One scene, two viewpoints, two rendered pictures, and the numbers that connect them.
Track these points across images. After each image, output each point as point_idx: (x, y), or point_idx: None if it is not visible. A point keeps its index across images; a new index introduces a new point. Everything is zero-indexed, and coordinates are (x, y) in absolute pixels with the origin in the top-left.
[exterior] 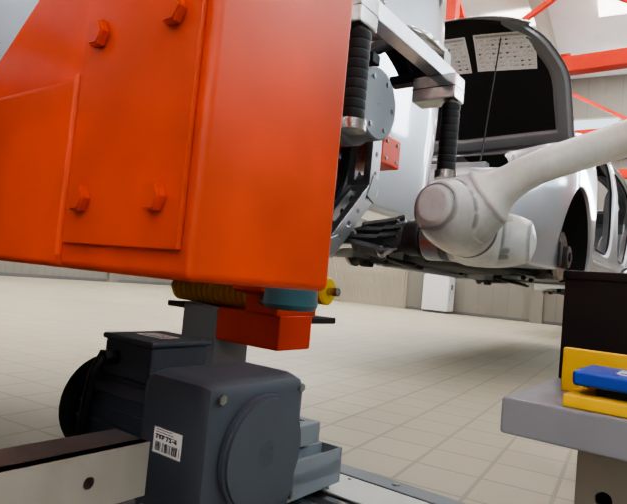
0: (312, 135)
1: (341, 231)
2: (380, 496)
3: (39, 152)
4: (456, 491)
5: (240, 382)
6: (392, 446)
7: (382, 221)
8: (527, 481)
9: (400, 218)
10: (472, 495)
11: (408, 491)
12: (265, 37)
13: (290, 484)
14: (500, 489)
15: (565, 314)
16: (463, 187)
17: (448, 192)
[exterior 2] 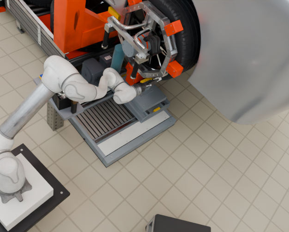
0: (61, 38)
1: (146, 74)
2: (136, 130)
3: None
4: (161, 169)
5: (86, 64)
6: (202, 171)
7: (152, 81)
8: (172, 200)
9: (149, 83)
10: (158, 172)
11: (138, 138)
12: (56, 27)
13: (91, 84)
14: (163, 185)
15: None
16: (105, 71)
17: (104, 69)
